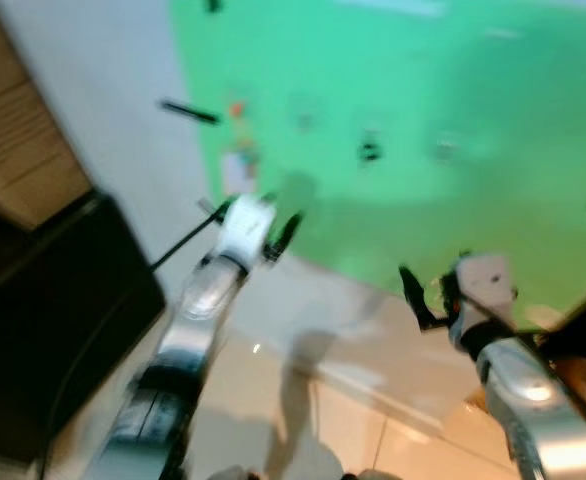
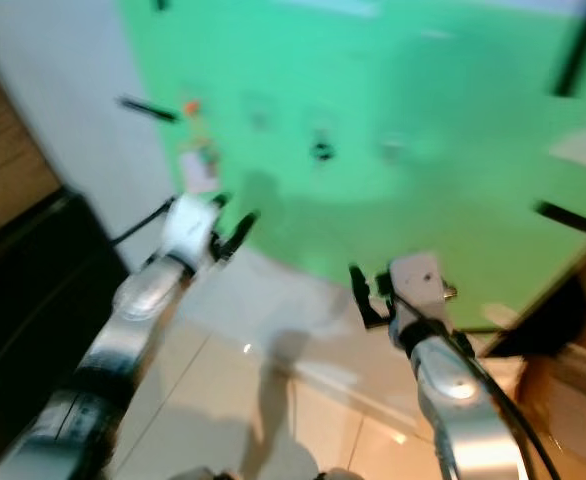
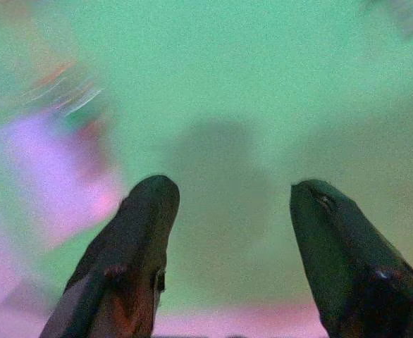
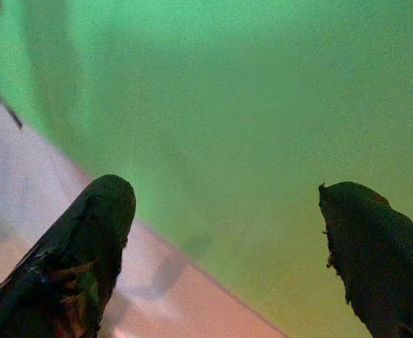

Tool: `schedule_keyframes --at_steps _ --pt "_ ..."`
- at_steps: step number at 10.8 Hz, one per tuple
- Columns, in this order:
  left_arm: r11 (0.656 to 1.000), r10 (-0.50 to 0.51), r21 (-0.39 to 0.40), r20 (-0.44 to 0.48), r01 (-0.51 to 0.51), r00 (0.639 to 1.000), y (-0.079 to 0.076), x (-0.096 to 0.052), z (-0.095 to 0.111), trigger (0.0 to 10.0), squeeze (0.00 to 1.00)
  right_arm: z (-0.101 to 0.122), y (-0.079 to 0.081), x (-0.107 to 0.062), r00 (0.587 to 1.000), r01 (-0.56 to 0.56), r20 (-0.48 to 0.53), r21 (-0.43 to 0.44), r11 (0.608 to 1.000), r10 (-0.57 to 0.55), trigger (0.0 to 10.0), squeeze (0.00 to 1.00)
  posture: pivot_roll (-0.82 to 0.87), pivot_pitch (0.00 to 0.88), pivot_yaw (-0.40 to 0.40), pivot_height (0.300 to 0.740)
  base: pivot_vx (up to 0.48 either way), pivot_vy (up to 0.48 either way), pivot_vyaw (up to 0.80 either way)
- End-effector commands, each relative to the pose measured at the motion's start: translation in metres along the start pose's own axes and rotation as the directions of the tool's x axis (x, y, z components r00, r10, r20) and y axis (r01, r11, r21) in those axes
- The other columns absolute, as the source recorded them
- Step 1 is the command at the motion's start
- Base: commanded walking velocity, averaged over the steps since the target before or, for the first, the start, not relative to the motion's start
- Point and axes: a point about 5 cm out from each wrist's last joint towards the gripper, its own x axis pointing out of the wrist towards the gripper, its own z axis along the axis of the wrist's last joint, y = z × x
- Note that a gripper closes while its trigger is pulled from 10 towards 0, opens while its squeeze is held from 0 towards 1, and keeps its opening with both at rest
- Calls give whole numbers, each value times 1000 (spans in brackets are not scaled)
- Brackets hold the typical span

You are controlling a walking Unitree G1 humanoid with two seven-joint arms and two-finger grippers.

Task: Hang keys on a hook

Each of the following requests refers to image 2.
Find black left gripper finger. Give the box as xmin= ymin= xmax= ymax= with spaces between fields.
xmin=216 ymin=210 xmax=261 ymax=263

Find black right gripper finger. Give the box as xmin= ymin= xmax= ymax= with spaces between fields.
xmin=349 ymin=262 xmax=390 ymax=331

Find keys with orange fob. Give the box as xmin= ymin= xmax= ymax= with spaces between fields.
xmin=180 ymin=97 xmax=206 ymax=136

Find white hanging tag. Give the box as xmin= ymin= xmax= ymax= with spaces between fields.
xmin=178 ymin=148 xmax=220 ymax=194

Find short black bar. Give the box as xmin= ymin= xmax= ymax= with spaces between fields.
xmin=536 ymin=200 xmax=586 ymax=242

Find plain brown box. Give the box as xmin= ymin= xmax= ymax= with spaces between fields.
xmin=483 ymin=240 xmax=586 ymax=480

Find brown wooden panel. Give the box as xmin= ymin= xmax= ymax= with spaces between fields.
xmin=0 ymin=50 xmax=62 ymax=231

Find black cabinet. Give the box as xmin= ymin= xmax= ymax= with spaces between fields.
xmin=0 ymin=190 xmax=130 ymax=466

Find long black pole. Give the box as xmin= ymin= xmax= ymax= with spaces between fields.
xmin=553 ymin=0 xmax=586 ymax=99

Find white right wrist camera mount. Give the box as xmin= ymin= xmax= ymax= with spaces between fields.
xmin=388 ymin=250 xmax=452 ymax=331

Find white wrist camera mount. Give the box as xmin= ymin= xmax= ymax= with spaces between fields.
xmin=388 ymin=250 xmax=452 ymax=331
xmin=161 ymin=193 xmax=226 ymax=269

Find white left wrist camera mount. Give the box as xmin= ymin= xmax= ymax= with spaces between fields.
xmin=161 ymin=193 xmax=226 ymax=269

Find clear wall hook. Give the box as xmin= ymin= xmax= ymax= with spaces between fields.
xmin=381 ymin=135 xmax=409 ymax=163
xmin=245 ymin=95 xmax=274 ymax=131

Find black wall peg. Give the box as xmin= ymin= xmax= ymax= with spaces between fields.
xmin=120 ymin=96 xmax=179 ymax=123

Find green wall board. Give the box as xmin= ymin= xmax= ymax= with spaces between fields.
xmin=118 ymin=0 xmax=586 ymax=339

